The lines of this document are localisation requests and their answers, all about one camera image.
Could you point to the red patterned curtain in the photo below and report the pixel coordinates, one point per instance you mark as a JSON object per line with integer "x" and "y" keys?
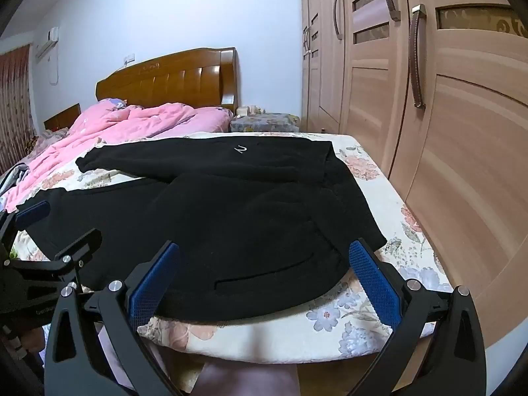
{"x": 16, "y": 126}

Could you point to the black pants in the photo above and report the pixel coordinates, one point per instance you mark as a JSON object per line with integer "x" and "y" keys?
{"x": 263, "y": 224}

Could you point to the small wooden headboard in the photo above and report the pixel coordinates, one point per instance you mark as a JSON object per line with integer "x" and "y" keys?
{"x": 64, "y": 119}

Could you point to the pink quilt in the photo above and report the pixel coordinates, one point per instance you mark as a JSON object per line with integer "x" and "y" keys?
{"x": 110, "y": 122}

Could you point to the floral bed sheet mattress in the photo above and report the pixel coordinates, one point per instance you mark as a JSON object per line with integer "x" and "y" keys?
{"x": 340, "y": 324}

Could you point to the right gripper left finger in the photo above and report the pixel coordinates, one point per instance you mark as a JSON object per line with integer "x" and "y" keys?
{"x": 76, "y": 363}

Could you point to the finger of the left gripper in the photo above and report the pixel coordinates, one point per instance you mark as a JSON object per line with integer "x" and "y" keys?
{"x": 67, "y": 264}
{"x": 12, "y": 223}

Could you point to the wooden wardrobe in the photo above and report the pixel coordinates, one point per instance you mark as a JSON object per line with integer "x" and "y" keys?
{"x": 436, "y": 93}

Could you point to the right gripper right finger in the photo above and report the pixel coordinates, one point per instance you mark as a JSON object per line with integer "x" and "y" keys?
{"x": 454, "y": 363}

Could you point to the white air conditioner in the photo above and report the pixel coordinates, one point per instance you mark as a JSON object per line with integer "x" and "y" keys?
{"x": 46, "y": 42}

